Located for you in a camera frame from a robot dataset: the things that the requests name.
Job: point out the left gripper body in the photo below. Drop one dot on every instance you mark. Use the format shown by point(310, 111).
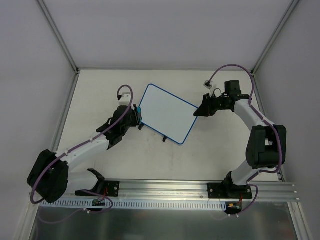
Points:
point(135, 116)

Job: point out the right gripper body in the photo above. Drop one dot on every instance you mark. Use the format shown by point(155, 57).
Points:
point(209, 105)

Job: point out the blue framed whiteboard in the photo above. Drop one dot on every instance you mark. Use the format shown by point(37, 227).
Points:
point(167, 114)

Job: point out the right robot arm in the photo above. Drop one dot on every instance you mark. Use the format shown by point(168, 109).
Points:
point(266, 148)

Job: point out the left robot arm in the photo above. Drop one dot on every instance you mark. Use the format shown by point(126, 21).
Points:
point(51, 176)

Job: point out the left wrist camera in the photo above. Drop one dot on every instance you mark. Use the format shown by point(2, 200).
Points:
point(124, 99)

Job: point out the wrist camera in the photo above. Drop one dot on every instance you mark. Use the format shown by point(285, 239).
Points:
point(208, 84)
point(124, 99)

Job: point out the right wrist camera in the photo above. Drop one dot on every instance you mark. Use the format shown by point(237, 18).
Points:
point(208, 84)

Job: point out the aluminium mounting rail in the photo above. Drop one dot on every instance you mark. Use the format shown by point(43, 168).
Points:
point(183, 190)

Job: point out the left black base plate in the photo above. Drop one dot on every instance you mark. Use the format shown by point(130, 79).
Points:
point(111, 188)

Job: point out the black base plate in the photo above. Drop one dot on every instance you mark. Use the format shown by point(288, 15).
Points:
point(111, 188)
point(222, 191)

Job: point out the left frame post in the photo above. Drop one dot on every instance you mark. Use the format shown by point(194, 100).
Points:
point(57, 34)

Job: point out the frame post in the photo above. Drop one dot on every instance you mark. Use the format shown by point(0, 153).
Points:
point(293, 4)
point(57, 34)

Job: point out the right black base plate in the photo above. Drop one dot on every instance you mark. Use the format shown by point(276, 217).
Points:
point(222, 191)

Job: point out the white slotted cable duct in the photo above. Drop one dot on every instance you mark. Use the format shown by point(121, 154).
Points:
point(138, 204)

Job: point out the right frame post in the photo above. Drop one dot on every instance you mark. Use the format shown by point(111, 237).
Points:
point(293, 4)

